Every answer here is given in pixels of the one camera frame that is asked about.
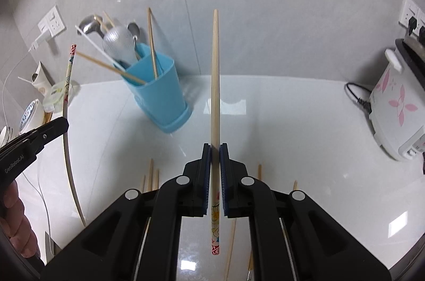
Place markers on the white charger plug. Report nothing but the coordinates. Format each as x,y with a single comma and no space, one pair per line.
41,39

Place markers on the white wall socket with switch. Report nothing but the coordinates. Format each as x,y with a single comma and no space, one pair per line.
53,20

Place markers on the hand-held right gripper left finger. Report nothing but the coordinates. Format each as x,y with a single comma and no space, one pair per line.
206,168

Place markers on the steel ladle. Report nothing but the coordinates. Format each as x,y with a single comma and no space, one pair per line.
89,24

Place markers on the wooden coaster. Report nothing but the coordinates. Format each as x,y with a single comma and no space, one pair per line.
48,117

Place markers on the translucent dotted rice paddle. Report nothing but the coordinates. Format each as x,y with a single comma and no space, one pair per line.
116,42

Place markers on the clear food container green lid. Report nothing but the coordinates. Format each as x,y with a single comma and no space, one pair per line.
58,93

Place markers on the white dish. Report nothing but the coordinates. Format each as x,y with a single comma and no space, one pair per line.
4,135

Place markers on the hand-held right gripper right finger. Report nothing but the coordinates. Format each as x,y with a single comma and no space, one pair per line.
224,168

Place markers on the steel spoon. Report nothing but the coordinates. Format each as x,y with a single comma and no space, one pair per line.
133,29

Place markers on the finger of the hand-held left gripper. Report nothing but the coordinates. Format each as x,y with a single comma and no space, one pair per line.
49,131

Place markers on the person's left hand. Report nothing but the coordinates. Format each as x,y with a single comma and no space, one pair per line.
16,221

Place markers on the blue plastic utensil holder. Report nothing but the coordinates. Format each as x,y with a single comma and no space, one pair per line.
159,95

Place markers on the black plug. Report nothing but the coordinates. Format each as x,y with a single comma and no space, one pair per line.
412,25

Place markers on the white squeeze tube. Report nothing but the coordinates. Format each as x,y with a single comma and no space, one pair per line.
41,78

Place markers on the white rice cooker pink flowers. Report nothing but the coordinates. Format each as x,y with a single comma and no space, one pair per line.
395,108

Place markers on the white chopstick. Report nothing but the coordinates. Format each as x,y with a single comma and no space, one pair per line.
96,44

